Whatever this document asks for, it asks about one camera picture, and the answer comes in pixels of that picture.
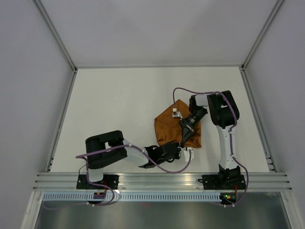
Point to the white slotted cable duct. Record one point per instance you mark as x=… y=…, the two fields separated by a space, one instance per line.
x=134 y=196

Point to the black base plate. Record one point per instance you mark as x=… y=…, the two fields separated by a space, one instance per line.
x=213 y=182
x=110 y=181

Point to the left aluminium frame post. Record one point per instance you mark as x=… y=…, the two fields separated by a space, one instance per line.
x=47 y=20

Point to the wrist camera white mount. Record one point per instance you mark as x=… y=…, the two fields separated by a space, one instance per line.
x=177 y=114
x=187 y=154

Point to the aluminium frame post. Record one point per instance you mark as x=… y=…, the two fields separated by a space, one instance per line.
x=47 y=20
x=262 y=33

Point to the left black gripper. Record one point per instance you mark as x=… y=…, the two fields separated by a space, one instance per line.
x=178 y=153

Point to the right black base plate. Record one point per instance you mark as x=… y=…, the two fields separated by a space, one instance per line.
x=213 y=182

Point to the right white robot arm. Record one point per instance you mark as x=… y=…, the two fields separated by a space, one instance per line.
x=224 y=115

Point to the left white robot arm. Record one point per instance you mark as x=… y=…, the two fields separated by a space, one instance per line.
x=146 y=158

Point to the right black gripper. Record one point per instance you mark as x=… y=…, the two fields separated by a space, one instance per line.
x=186 y=134

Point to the right aluminium frame post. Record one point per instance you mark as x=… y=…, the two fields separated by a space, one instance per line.
x=262 y=33

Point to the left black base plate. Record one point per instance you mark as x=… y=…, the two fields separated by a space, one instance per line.
x=110 y=181

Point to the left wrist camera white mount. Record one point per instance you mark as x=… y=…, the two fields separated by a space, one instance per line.
x=187 y=154

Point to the orange cloth napkin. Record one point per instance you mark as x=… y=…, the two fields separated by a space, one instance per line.
x=167 y=129

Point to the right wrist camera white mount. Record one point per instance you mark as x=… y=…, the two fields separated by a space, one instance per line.
x=177 y=114

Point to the aluminium mounting rail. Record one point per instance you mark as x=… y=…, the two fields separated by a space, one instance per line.
x=257 y=182

